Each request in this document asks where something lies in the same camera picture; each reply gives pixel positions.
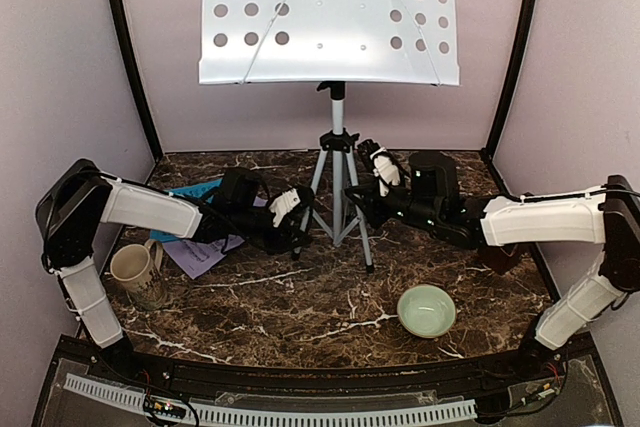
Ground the right black frame post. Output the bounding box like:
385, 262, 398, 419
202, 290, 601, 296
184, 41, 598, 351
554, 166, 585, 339
485, 0, 536, 160

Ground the pale green ceramic bowl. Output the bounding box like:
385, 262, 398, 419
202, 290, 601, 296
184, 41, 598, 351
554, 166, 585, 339
396, 284, 457, 338

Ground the cream printed mug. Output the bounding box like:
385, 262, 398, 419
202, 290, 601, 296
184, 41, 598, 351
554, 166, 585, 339
109, 239, 169, 311

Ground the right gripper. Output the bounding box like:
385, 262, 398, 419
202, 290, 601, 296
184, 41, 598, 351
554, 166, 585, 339
346, 176, 443, 231

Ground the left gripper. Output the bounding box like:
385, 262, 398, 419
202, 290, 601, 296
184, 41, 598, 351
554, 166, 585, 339
230, 206, 313, 255

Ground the grey folding music stand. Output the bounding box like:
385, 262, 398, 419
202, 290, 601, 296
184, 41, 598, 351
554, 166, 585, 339
196, 0, 461, 275

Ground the blue sheet music page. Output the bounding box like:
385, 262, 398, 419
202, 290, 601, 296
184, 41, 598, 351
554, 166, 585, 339
150, 178, 222, 243

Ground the brown wooden metronome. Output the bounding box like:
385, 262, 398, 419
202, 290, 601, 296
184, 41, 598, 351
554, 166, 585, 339
477, 244, 521, 275

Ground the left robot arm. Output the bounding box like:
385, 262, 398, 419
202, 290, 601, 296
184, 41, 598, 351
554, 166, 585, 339
34, 159, 315, 383

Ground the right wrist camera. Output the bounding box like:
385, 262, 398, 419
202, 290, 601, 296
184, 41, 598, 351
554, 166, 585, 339
357, 139, 404, 197

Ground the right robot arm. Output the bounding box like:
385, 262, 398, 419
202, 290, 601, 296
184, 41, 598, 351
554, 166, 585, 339
345, 175, 639, 381

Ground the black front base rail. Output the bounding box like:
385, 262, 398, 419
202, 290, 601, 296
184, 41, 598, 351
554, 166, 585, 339
54, 336, 601, 403

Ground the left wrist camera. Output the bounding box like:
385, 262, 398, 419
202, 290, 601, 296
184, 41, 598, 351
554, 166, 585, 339
267, 186, 315, 228

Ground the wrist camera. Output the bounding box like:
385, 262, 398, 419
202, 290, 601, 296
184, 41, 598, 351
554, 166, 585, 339
357, 139, 404, 197
267, 186, 315, 228

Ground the purple sheet music page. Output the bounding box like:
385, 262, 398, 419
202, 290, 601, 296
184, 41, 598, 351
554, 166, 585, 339
164, 196, 269, 281

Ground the left black frame post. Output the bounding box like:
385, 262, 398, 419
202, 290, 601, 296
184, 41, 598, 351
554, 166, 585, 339
108, 0, 164, 162

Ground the black frame post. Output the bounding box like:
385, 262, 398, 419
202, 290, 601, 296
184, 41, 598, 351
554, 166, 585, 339
485, 0, 536, 160
108, 0, 164, 162

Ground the grey slotted cable duct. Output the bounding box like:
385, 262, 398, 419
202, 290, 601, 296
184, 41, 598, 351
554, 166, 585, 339
63, 373, 477, 427

